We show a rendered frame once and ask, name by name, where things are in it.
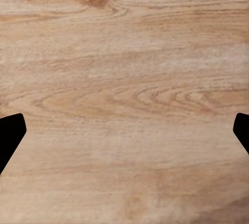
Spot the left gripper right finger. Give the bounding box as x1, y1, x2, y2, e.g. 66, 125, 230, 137
233, 113, 249, 153

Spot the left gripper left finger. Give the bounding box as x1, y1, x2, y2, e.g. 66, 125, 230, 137
0, 113, 26, 174

